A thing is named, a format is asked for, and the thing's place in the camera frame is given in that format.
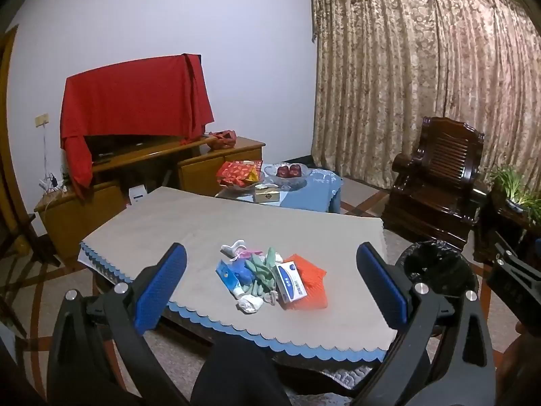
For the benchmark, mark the wall socket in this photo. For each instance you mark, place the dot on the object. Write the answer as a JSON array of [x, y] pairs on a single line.
[[41, 120]]

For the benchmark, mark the green rubber glove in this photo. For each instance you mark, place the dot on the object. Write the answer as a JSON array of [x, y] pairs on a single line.
[[261, 273]]

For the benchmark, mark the black television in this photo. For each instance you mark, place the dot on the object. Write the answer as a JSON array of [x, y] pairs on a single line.
[[126, 146]]

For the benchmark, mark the blue hand cream tube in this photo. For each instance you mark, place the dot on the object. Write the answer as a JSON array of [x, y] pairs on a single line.
[[228, 277]]

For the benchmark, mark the patterned beige curtain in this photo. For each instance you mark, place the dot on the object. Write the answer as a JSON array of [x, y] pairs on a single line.
[[401, 72]]

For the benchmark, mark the person's right forearm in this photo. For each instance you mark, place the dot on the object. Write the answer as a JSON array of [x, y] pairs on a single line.
[[522, 372]]

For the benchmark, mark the red cloth cover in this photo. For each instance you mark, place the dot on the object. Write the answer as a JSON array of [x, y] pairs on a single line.
[[126, 101]]

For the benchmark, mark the blue plastic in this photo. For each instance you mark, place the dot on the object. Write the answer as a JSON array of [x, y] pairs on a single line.
[[244, 270]]

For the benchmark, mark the gold tissue box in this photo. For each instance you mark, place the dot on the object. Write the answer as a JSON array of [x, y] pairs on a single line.
[[266, 195]]

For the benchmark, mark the wooden door frame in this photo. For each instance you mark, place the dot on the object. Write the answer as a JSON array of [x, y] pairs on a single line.
[[8, 143]]

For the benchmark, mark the dark wooden armchair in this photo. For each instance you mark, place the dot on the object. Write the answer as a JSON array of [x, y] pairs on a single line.
[[439, 177]]

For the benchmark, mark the pink face mask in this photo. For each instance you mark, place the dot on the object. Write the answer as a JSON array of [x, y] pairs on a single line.
[[247, 253]]

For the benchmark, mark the beige scalloped tablecloth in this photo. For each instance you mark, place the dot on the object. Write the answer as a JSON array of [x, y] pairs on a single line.
[[203, 228]]

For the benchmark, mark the orange foam net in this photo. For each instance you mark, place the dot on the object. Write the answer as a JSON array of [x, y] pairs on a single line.
[[312, 279]]

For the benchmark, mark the white tissue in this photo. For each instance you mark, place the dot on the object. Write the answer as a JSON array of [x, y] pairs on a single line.
[[249, 304]]

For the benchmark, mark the wooden television cabinet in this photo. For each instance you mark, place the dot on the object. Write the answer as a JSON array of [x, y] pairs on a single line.
[[203, 171]]

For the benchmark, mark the glass snack bowl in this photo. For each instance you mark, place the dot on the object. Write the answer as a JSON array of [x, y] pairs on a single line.
[[251, 186]]

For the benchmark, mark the glass fruit bowl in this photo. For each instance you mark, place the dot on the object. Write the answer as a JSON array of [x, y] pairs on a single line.
[[291, 181]]

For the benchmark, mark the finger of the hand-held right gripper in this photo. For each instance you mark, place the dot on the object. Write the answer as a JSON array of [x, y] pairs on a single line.
[[509, 285], [513, 256]]

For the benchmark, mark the red snack bag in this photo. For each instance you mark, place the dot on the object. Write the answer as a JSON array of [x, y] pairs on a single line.
[[236, 173]]

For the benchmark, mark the black-lined trash bin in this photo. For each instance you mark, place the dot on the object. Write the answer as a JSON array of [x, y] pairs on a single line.
[[439, 266]]

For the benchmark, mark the red apple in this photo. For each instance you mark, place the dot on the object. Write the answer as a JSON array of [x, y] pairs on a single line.
[[282, 172], [294, 170]]

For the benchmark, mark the blue and white box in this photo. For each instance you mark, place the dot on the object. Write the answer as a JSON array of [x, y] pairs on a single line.
[[289, 283]]

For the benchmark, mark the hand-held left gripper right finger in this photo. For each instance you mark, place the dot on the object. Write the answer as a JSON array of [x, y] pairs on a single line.
[[382, 287]]

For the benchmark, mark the white box device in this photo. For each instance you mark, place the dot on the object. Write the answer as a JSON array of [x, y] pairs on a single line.
[[137, 194]]

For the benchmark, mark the person's black trouser leg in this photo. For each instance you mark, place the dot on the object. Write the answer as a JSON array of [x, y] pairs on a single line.
[[243, 372]]

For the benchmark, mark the dark wooden side table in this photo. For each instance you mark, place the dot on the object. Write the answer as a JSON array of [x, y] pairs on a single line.
[[507, 228]]

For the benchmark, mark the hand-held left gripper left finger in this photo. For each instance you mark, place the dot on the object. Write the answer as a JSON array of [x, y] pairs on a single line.
[[162, 287]]

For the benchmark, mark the crushed paper cup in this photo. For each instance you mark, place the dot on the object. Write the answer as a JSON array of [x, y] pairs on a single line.
[[231, 248]]

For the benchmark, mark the green potted plant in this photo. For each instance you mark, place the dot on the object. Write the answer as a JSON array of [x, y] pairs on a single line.
[[511, 186]]

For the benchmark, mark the grey tissue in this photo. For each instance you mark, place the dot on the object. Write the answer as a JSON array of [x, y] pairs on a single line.
[[272, 298]]

